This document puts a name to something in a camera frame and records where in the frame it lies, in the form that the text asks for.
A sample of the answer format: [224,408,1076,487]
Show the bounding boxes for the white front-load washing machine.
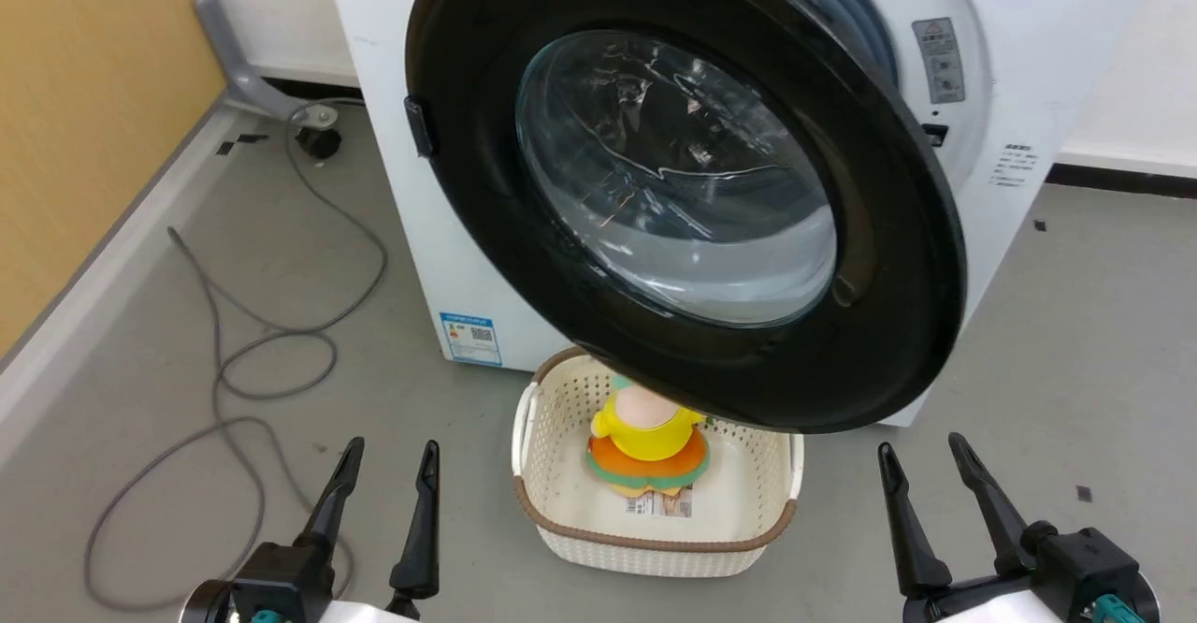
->
[321,0,1161,428]

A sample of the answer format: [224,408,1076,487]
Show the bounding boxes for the black round glass washer door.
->
[404,0,968,435]

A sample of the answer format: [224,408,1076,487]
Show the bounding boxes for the blue white energy label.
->
[439,311,504,368]

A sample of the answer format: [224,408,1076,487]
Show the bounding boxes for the yellow orange doll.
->
[585,375,713,500]

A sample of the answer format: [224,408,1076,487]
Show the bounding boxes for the grey wheeled stand leg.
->
[191,0,321,124]

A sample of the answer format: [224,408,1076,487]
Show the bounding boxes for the cream perforated laundry basket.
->
[511,346,805,579]

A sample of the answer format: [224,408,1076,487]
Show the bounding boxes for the grey warning sticker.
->
[912,17,967,106]

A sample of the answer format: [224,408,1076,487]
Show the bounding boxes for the grey rubber drum seal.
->
[743,0,900,83]

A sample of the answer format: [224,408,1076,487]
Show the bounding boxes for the thin grey power cable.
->
[83,97,390,615]

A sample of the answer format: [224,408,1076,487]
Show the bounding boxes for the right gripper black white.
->
[877,431,1162,623]

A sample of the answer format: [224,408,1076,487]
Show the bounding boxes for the white barcode label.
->
[624,486,694,520]

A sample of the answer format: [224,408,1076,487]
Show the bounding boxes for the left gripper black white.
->
[181,436,441,623]

